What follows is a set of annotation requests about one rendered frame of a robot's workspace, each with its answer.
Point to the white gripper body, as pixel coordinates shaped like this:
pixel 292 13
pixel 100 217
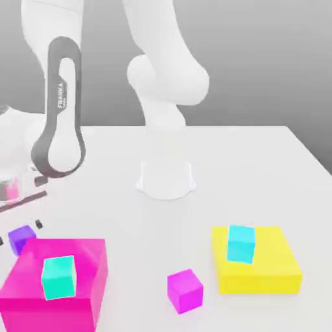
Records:
pixel 23 210

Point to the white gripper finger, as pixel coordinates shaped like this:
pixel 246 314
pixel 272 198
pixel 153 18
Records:
pixel 39 224
pixel 1 241

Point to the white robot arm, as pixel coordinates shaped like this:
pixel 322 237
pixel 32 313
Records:
pixel 166 85

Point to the small purple cube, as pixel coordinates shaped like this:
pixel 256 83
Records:
pixel 19 237

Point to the small teal cube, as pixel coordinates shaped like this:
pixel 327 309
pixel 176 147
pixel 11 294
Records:
pixel 58 278

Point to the small magenta cube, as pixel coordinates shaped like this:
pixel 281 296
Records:
pixel 184 290

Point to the small cyan cube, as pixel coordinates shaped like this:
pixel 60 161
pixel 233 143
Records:
pixel 240 245

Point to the large pink box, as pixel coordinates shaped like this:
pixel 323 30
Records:
pixel 23 311

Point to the large yellow box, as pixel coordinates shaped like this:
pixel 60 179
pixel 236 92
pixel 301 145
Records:
pixel 272 272

